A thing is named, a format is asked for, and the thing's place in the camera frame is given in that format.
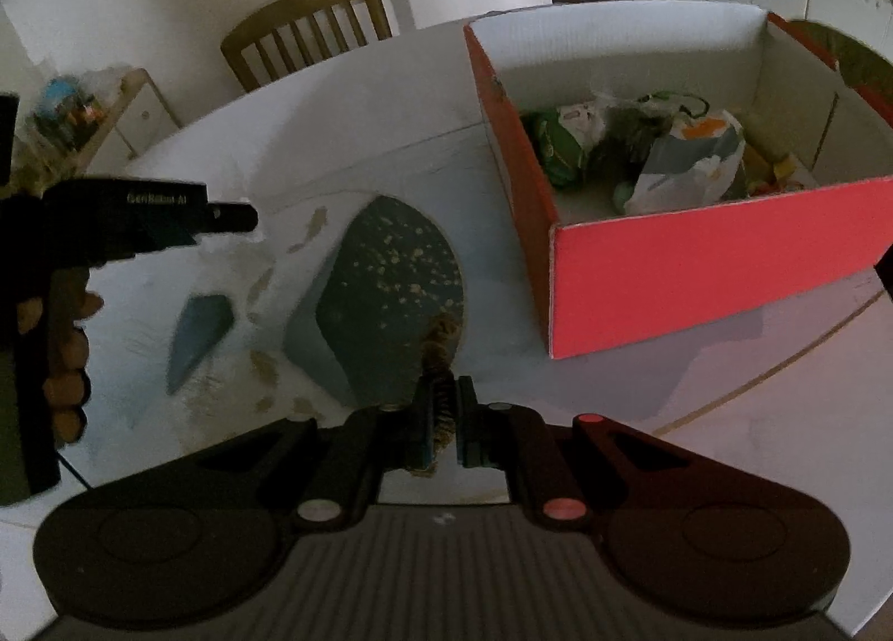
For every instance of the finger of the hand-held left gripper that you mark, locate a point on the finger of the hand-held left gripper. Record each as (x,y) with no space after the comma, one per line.
(234,219)

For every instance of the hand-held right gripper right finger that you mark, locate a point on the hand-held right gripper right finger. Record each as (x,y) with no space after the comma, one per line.
(469,424)

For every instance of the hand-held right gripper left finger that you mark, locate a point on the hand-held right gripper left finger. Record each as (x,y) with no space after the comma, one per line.
(423,424)

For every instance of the red cardboard box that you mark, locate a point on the red cardboard box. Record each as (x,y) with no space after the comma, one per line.
(697,271)

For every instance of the green patterned snack bag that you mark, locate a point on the green patterned snack bag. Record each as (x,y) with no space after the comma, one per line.
(558,149)

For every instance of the white blue tissue pack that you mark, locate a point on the white blue tissue pack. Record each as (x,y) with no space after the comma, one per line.
(691,166)

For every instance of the yellow packet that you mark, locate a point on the yellow packet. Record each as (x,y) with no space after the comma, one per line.
(781,175)

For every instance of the person's left hand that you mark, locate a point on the person's left hand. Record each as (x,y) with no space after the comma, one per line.
(70,390)

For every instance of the white sideboard cabinet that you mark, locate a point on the white sideboard cabinet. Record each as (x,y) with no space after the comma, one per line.
(139,117)

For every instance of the blue globe toy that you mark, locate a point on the blue globe toy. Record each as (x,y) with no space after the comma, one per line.
(59,98)

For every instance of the wooden chair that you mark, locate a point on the wooden chair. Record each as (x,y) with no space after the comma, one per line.
(307,27)

